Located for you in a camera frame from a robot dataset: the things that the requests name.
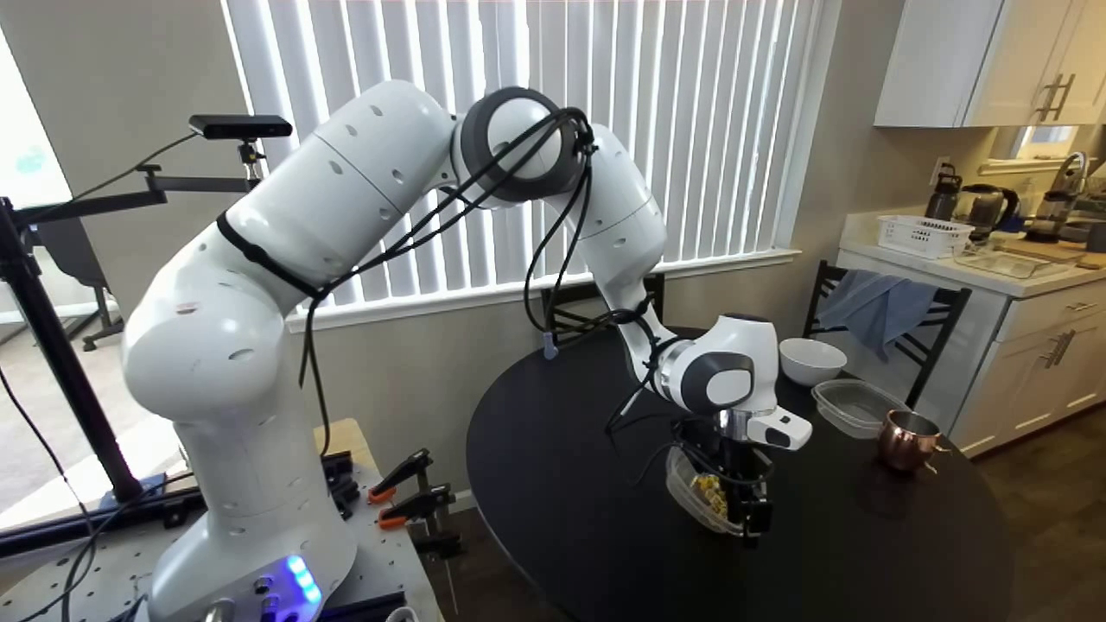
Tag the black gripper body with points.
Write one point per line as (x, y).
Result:
(731, 451)

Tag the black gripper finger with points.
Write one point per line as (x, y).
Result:
(759, 507)
(731, 497)

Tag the yellow candies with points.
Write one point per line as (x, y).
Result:
(710, 493)

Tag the clear plastic bowl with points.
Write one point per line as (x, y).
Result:
(683, 485)

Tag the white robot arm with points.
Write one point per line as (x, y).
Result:
(348, 172)

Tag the white ceramic bowl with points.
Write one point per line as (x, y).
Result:
(814, 361)

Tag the grey plastic container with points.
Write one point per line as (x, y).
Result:
(857, 410)

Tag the copper mug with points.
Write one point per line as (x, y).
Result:
(904, 443)

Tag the blue cloth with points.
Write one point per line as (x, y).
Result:
(874, 311)

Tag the clear storage container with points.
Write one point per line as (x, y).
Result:
(928, 234)

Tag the orange black clamp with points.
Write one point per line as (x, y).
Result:
(402, 474)
(418, 507)

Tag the white counter cabinet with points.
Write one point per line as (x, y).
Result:
(1039, 348)

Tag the white vertical blinds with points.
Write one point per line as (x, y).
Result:
(712, 114)

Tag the black kettle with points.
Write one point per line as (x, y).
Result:
(987, 208)

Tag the robot mounting table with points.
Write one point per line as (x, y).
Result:
(382, 553)

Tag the stainless coffee maker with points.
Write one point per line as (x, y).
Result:
(1059, 196)

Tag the white wall cabinet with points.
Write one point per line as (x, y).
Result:
(980, 57)

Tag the black camera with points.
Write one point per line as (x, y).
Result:
(243, 124)

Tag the black camera stand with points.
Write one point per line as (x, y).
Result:
(55, 348)

